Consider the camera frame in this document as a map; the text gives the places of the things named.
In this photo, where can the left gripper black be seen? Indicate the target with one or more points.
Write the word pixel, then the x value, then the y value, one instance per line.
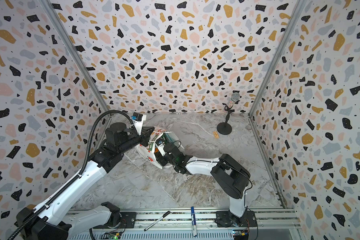
pixel 145 134

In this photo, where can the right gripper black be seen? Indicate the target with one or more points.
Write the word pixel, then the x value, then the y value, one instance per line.
pixel 167 148

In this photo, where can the white paper bag red flowers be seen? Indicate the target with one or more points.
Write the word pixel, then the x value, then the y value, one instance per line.
pixel 148 152

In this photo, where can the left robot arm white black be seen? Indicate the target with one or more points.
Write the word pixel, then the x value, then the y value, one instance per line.
pixel 49 220

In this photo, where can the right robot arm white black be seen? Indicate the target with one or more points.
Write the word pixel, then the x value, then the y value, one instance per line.
pixel 231 176

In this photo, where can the small wooden block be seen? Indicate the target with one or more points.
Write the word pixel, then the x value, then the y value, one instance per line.
pixel 216 134

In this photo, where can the microphone on black stand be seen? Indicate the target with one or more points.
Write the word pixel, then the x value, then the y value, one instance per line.
pixel 225 128

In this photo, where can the blue white marker pen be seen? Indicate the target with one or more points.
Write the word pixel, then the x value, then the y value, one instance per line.
pixel 194 225

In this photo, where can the left circuit board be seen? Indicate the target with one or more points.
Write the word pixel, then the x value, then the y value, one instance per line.
pixel 114 235

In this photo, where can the circuit board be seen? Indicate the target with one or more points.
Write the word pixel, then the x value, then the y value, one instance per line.
pixel 241 235
pixel 114 235

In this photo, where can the right circuit board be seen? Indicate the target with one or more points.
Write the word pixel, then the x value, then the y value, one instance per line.
pixel 241 235

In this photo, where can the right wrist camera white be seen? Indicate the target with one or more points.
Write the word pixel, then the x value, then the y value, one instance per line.
pixel 159 146

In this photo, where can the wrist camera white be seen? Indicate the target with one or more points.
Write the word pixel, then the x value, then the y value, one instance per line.
pixel 159 146
pixel 138 120

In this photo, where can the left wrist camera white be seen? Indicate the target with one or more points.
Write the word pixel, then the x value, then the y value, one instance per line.
pixel 138 120

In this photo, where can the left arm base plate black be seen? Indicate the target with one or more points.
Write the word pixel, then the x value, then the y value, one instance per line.
pixel 120 221

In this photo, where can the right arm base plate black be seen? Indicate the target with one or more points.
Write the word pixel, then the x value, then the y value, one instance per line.
pixel 225 219

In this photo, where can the aluminium mounting rail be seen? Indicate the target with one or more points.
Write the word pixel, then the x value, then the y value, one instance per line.
pixel 280 224

